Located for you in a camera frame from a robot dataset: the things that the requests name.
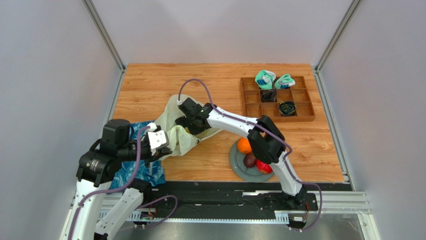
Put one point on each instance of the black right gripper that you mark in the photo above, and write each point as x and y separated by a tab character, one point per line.
185	121

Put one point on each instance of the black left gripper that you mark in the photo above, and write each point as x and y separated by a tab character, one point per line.
160	152

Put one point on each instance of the pale yellow plastic bag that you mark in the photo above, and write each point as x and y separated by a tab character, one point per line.
180	141

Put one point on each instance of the orange fake orange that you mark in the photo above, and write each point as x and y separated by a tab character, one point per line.
243	146

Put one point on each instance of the dark red fake plum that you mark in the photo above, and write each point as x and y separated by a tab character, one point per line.
249	160

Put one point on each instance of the red fake fruit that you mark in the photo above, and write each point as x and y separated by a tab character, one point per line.
263	168

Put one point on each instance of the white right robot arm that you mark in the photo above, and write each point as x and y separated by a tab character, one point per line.
265	139

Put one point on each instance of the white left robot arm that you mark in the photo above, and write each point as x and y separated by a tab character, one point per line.
99	211

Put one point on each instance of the blue leaf-pattern cloth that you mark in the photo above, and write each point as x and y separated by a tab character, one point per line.
155	174

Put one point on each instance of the grey round plate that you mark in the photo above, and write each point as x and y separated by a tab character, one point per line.
252	174

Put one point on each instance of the black rolled sock upper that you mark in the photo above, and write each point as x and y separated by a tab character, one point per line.
268	95

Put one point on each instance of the teal white sock left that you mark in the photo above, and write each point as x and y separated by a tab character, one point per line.
265	79

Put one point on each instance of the teal white sock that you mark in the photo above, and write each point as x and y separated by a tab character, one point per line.
284	82
265	79

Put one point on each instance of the teal white sock right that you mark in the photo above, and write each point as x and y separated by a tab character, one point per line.
284	82

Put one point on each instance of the brown compartment tray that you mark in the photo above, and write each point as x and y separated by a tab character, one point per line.
298	93

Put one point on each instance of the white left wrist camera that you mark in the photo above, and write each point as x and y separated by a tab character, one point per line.
157	138

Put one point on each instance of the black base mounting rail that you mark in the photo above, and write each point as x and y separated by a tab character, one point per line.
219	200

